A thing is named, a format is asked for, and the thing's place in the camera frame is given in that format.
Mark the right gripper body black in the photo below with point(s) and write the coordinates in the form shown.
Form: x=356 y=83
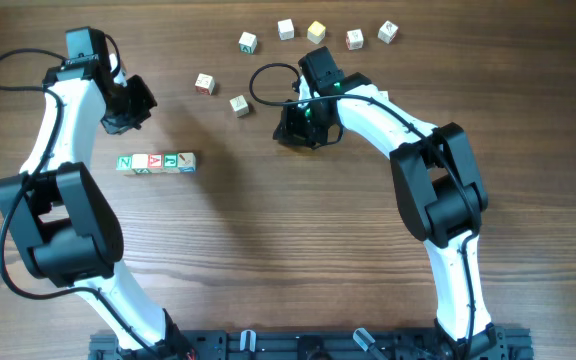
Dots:
x=305 y=126

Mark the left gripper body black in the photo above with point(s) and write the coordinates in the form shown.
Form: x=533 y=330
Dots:
x=132 y=108

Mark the wooden block red stripes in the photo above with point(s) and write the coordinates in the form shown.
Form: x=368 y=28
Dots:
x=239 y=106

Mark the green N block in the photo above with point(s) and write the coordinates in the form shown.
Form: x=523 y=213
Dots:
x=124 y=164

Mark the plain wooden block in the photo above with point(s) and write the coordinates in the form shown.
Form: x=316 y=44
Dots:
x=139 y=163

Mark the wooden block blue picture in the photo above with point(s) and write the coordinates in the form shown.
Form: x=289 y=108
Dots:
x=186 y=162

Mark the green picture block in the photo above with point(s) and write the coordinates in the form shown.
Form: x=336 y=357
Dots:
x=170 y=163

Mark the red A block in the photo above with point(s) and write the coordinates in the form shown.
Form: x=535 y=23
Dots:
x=155 y=163

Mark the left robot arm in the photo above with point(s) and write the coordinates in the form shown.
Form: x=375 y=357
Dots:
x=59 y=234

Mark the wooden block red bottom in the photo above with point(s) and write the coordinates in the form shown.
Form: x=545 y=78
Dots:
x=385 y=95

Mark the yellow wooden block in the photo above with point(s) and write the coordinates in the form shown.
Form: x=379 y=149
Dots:
x=316 y=32

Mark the wooden block red picture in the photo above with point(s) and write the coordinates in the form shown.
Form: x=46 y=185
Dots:
x=354 y=39

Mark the white wooden block top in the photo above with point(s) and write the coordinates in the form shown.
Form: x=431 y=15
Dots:
x=286 y=29

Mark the wooden block teal side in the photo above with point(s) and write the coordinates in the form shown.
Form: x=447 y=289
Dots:
x=247 y=43

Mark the wooden block red left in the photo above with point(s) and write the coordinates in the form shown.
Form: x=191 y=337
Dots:
x=205 y=84

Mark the wooden block far right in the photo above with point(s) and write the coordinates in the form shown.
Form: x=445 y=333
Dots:
x=387 y=32

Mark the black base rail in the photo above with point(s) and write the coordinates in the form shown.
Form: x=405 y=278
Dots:
x=497 y=343

